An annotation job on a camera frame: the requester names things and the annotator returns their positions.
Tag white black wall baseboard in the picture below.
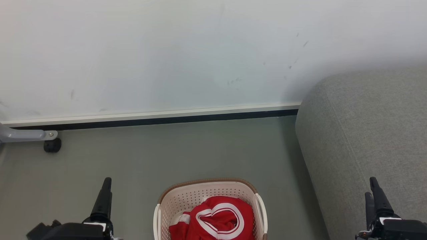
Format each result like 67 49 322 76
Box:
0 102 302 131

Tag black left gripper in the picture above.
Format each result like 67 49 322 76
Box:
50 177 114 240

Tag black caster wheel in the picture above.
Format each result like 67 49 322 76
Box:
43 138 62 153

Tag grey metal frame leg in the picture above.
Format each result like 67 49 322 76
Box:
0 123 58 144

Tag grey fabric sofa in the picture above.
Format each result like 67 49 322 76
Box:
295 68 427 240

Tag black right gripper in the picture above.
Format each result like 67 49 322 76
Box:
355 177 427 240

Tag red and white shirt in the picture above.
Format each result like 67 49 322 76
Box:
169 196 255 240

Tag white perforated basket brown rim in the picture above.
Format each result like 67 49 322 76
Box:
153 178 268 240

